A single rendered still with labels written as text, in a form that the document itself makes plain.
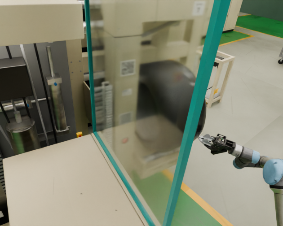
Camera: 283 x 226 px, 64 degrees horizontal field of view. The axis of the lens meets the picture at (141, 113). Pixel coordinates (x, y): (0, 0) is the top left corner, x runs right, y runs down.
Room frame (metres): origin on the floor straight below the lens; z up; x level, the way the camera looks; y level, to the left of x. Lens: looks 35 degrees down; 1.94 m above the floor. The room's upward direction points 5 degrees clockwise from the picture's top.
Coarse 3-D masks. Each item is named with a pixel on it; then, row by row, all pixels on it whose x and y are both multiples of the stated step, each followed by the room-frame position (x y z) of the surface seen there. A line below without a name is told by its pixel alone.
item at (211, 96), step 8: (216, 56) 3.41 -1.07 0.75; (224, 56) 3.41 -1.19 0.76; (232, 56) 3.33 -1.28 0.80; (216, 64) 3.25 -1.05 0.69; (232, 64) 3.32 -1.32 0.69; (216, 80) 3.10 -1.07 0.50; (224, 80) 3.33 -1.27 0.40; (208, 88) 3.34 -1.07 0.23; (224, 88) 3.31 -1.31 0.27; (208, 96) 3.24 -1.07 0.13; (216, 96) 3.26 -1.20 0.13; (208, 104) 3.11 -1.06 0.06
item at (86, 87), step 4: (88, 80) 1.41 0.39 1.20; (84, 84) 1.37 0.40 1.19; (88, 84) 1.41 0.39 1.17; (84, 88) 1.37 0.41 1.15; (88, 88) 1.30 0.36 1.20; (84, 92) 1.38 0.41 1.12; (88, 92) 1.30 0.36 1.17; (84, 96) 1.39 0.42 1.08; (88, 96) 1.31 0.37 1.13; (88, 100) 1.31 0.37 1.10; (88, 104) 1.32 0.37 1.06; (88, 108) 1.32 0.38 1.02; (88, 112) 1.33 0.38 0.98; (88, 116) 1.34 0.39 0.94; (92, 124) 1.28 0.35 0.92
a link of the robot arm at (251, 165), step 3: (234, 159) 1.05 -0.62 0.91; (237, 159) 1.03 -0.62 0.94; (234, 162) 1.04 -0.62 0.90; (237, 162) 1.02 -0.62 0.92; (240, 162) 1.00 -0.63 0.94; (234, 165) 1.03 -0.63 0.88; (237, 165) 1.02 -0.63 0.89; (240, 165) 1.00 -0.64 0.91; (243, 165) 1.00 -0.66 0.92; (246, 165) 1.00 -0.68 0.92; (249, 165) 1.00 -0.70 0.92; (252, 165) 1.01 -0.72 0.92; (237, 168) 1.02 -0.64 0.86; (240, 168) 1.01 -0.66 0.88
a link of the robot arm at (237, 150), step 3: (237, 144) 1.03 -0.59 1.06; (237, 147) 1.01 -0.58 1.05; (240, 147) 1.01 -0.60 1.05; (234, 150) 1.00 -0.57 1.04; (237, 150) 1.00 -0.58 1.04; (240, 150) 1.00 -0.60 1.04; (234, 153) 0.99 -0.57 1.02; (237, 153) 0.99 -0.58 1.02; (240, 153) 0.98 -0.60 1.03; (237, 156) 0.99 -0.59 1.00
